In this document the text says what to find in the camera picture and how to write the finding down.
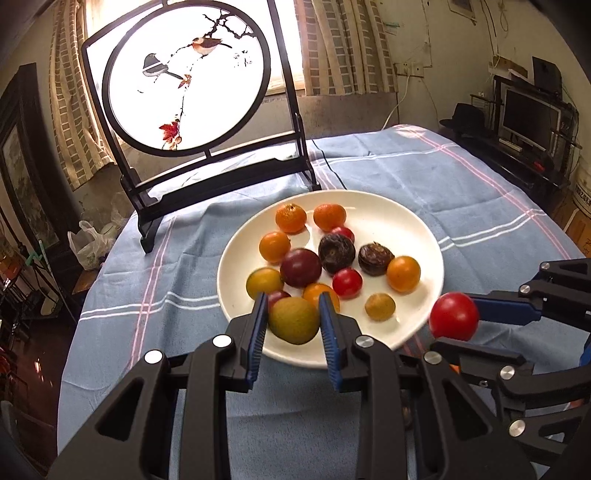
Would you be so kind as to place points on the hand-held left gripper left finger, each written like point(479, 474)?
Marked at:
point(257, 344)

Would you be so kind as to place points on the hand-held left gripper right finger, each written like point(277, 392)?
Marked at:
point(330, 346)

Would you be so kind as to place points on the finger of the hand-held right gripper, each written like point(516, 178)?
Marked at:
point(508, 308)
point(480, 355)

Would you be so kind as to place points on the yellow-green plum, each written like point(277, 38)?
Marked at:
point(293, 320)

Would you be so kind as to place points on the red tomato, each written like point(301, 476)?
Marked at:
point(347, 282)
point(454, 316)
point(345, 232)

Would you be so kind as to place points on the white oval plate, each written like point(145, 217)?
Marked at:
point(401, 230)

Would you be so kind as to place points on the small dark red plum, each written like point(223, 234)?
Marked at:
point(279, 297)

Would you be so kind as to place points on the orange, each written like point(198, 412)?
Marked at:
point(329, 217)
point(403, 273)
point(314, 291)
point(274, 247)

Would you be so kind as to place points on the yellow plum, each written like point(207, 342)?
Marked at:
point(264, 282)
point(380, 306)

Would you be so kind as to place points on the large dark red plum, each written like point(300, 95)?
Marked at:
point(300, 267)

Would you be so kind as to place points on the dark brown passion fruit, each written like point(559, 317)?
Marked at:
point(376, 259)
point(336, 252)

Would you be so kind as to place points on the blue plaid tablecloth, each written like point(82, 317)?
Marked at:
point(184, 240)

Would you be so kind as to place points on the small speckled tangerine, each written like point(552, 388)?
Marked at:
point(291, 218)

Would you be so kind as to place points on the black media desk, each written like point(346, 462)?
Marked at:
point(512, 166)

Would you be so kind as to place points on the white bucket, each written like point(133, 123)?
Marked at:
point(583, 184)

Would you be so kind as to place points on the white plastic bag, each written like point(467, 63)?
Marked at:
point(90, 247)

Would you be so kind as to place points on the black hat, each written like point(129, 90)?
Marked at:
point(464, 120)

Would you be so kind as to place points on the computer monitor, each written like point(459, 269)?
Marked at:
point(528, 115)

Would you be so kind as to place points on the black speaker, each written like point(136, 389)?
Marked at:
point(547, 74)

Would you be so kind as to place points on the round painted table screen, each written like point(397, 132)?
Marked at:
point(184, 92)

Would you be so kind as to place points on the framed painting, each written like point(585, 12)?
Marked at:
point(23, 175)

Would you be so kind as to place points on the beige checked curtain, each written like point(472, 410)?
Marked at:
point(346, 46)
point(74, 115)

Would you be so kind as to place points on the wall power socket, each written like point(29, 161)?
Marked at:
point(410, 69)

